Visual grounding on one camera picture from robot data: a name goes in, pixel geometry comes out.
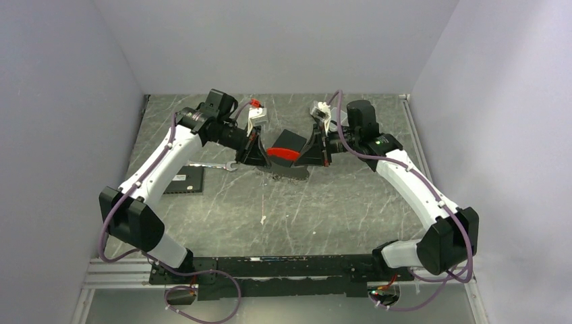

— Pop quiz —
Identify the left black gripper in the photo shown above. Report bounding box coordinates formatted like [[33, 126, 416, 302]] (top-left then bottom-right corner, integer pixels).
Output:
[[210, 120, 271, 169]]

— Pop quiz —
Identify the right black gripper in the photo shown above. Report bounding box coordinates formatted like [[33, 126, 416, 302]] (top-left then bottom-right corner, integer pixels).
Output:
[[293, 121, 360, 167]]

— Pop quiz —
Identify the red and white keychain tag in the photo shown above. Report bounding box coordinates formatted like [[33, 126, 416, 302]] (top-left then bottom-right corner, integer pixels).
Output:
[[258, 147, 310, 181]]

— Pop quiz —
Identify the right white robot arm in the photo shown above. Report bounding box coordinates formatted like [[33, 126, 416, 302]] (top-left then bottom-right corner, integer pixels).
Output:
[[294, 100, 479, 280]]

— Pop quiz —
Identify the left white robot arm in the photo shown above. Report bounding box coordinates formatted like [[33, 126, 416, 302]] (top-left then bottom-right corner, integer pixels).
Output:
[[98, 89, 270, 284]]

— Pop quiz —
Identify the silver open-end wrench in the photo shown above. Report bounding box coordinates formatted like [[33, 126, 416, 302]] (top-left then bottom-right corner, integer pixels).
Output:
[[187, 161, 238, 172]]

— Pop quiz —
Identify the black rectangular block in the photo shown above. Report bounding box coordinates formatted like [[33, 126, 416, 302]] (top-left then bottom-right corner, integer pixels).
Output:
[[272, 130, 307, 152]]

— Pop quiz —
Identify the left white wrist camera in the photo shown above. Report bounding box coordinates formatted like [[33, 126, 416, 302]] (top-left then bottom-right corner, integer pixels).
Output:
[[247, 99, 268, 135]]

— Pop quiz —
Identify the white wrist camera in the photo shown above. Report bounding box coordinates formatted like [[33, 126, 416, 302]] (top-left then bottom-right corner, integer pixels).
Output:
[[309, 101, 337, 133], [247, 99, 268, 135]]

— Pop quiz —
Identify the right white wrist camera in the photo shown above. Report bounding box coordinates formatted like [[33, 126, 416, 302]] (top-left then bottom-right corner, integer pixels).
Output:
[[309, 101, 337, 133]]

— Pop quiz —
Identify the black network switch box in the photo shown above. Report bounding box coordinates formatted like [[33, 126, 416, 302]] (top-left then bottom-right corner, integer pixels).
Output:
[[163, 166, 204, 194]]

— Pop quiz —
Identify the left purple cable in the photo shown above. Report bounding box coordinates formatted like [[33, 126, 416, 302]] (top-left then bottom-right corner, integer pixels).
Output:
[[98, 100, 264, 324]]

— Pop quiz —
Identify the purple cable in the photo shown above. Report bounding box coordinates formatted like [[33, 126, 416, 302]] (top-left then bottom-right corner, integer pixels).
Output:
[[98, 100, 264, 324], [328, 89, 475, 313]]

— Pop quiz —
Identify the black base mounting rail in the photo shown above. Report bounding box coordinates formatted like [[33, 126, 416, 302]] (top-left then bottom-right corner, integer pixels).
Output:
[[149, 254, 413, 301]]

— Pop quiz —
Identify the aluminium frame rail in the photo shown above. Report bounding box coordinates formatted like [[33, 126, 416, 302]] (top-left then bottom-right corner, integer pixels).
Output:
[[84, 254, 449, 287]]

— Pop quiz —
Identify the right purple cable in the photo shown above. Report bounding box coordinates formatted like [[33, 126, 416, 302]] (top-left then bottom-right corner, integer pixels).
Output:
[[328, 89, 475, 313]]

